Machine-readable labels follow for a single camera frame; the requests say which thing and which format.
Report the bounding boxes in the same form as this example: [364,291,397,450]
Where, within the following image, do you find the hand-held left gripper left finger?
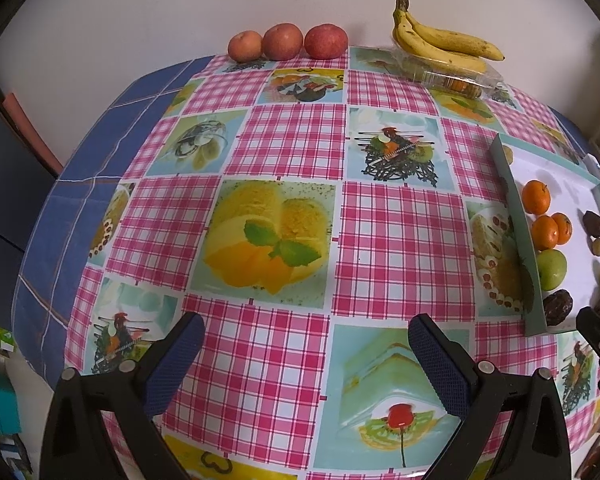
[42,311,207,480]

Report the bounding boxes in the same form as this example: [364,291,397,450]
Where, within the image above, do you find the orange tangerine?
[531,215,560,251]
[552,212,574,246]

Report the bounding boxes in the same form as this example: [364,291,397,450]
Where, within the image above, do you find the large wrinkled dark passion fruit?
[542,290,575,326]

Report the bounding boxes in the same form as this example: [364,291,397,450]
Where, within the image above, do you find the small orange-red apple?
[228,30,264,63]

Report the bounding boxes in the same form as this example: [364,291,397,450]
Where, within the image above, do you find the red apple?
[304,23,349,60]
[263,23,303,60]

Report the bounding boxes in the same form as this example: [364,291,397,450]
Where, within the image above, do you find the large orange with stem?
[521,180,552,214]

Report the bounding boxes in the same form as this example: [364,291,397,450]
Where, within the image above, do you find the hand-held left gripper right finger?
[408,313,573,480]

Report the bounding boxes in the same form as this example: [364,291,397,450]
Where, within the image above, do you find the large green apple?
[536,250,567,291]

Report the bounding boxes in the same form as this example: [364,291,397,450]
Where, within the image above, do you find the bunch of yellow bananas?
[397,0,506,62]

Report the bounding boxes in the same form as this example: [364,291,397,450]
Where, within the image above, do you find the blue cloth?
[11,55,216,396]

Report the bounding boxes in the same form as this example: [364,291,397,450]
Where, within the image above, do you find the dark blue furniture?
[0,57,65,281]

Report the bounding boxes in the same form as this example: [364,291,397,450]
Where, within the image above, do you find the white tray with teal rim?
[490,132,600,337]

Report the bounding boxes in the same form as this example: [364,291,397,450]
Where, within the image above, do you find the pink checkered printed tablecloth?
[62,45,600,480]

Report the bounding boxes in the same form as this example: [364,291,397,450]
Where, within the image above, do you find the clear plastic container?
[392,45,503,101]

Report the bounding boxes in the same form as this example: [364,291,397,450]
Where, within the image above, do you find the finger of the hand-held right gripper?
[576,305,600,403]

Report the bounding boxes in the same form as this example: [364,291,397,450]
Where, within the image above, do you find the teal box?
[0,375,23,436]

